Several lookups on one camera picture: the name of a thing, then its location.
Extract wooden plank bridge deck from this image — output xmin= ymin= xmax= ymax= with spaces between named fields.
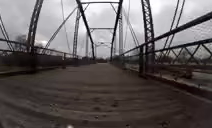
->
xmin=0 ymin=62 xmax=212 ymax=128

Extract dark metal bridge railing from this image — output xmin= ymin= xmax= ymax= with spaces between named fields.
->
xmin=0 ymin=36 xmax=97 ymax=75
xmin=110 ymin=8 xmax=212 ymax=101

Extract bare tree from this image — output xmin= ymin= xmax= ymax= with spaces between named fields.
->
xmin=14 ymin=33 xmax=30 ymax=52

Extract steel bridge truss frame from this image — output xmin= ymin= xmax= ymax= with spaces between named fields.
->
xmin=0 ymin=0 xmax=188 ymax=74

